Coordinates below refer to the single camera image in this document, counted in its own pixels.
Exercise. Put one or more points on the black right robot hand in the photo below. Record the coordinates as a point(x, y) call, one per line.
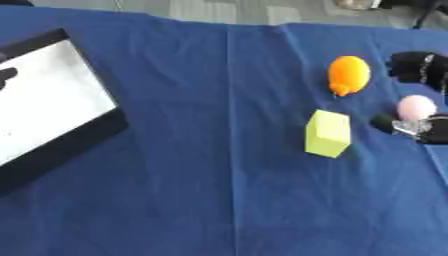
point(415, 68)

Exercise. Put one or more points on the black box with white inside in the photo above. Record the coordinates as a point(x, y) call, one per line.
point(46, 103)

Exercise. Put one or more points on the pink egg-shaped toy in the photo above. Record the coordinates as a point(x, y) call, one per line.
point(416, 107)

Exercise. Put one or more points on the black chair leg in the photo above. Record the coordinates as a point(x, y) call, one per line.
point(429, 13)

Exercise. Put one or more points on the orange toy fruit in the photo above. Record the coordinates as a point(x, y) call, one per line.
point(349, 75)

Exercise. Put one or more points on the yellow-green rectangular block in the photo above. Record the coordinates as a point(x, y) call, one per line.
point(328, 133)

